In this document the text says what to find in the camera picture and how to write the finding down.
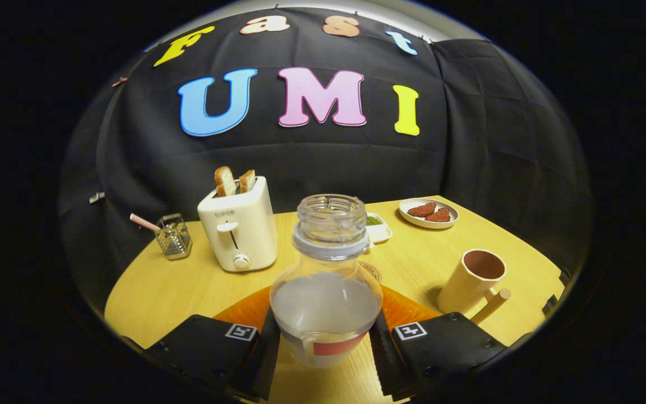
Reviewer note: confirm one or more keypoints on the clear plastic juice bottle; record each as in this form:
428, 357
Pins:
326, 314

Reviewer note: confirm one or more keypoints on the pink striped straw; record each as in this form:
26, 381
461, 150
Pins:
143, 223

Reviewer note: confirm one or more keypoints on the white toaster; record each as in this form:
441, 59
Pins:
239, 235

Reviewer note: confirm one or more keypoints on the metal mesh holder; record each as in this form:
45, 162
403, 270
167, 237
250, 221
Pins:
174, 240

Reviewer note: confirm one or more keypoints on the white round plate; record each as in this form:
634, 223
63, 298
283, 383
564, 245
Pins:
428, 223

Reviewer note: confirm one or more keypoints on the silver metal clip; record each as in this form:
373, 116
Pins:
96, 197

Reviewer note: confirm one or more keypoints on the wooden table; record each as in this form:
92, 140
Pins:
177, 292

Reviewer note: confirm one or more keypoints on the black backdrop cloth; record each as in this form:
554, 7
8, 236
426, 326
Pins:
312, 163

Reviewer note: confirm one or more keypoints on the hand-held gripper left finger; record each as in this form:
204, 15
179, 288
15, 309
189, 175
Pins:
205, 348

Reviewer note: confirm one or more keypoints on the small white square dish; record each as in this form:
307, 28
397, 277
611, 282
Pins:
380, 231

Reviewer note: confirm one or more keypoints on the pink clothes peg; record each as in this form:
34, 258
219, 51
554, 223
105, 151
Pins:
120, 82

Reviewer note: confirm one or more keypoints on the round wooden coaster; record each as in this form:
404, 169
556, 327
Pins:
373, 271

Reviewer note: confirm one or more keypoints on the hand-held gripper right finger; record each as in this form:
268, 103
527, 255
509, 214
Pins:
446, 348

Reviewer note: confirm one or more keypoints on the red meat piece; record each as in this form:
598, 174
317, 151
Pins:
439, 216
421, 210

